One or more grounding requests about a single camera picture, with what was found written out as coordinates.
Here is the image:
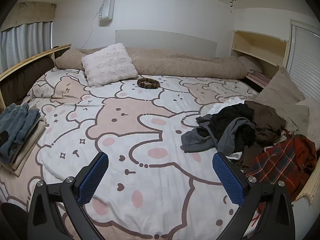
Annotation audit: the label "wooden headboard shelf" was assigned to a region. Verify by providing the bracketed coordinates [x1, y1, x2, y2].
[230, 30, 288, 88]

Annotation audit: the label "white louvered door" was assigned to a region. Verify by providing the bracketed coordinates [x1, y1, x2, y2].
[285, 18, 320, 98]

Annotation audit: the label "brown scrunchie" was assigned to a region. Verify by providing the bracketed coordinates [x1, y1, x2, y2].
[137, 78, 160, 90]

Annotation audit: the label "folded blue jeans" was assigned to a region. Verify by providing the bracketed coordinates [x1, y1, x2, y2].
[0, 104, 42, 159]

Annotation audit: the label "grey-beige cushion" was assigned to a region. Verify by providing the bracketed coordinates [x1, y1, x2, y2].
[275, 104, 310, 133]

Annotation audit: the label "beige ribbed board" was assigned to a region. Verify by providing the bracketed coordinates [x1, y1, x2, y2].
[295, 169, 320, 205]

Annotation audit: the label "beige cushion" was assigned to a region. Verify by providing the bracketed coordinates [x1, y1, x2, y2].
[255, 66, 305, 109]

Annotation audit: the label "white fluffy pillow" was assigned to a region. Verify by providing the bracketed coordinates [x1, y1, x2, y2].
[82, 43, 139, 88]

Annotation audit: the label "thin white cable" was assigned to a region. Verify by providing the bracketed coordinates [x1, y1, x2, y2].
[82, 2, 105, 47]

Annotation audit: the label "beige curtain valance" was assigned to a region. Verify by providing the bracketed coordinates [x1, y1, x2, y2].
[4, 2, 57, 32]

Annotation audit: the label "wooden bed side rail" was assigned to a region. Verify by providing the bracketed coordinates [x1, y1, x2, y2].
[0, 44, 72, 110]

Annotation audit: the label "long beige pillow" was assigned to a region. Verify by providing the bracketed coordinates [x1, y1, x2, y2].
[55, 47, 263, 80]

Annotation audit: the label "grey-white curtain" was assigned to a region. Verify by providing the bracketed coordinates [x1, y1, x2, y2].
[0, 21, 53, 74]

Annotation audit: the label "white garment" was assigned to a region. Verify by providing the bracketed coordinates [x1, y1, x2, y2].
[209, 99, 247, 117]

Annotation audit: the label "white fuzzy blanket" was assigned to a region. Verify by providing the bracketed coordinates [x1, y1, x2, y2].
[296, 97, 320, 150]

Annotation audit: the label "brown garment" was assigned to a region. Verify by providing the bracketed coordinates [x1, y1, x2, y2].
[244, 100, 287, 147]

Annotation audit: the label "white headboard panel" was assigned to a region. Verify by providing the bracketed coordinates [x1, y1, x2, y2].
[115, 29, 217, 58]

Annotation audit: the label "folded beige cloth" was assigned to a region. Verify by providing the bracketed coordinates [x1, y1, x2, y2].
[0, 117, 48, 178]

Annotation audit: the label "bear printed bedspread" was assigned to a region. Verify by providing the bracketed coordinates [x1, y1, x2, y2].
[0, 67, 310, 240]

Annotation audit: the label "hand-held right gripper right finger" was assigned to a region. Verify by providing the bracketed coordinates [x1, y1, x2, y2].
[212, 152, 294, 240]

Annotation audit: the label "black and grey garment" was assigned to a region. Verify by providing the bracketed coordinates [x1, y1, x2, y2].
[181, 104, 255, 154]

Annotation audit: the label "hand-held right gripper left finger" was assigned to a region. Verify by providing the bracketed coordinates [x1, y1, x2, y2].
[27, 152, 109, 240]

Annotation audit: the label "pink striped cloth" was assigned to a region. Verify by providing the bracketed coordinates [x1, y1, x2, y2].
[246, 71, 272, 85]

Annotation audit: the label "red plaid shirt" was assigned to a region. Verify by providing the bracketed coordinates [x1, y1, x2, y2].
[246, 134, 318, 202]

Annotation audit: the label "white wall device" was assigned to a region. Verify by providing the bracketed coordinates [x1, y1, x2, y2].
[98, 0, 115, 27]

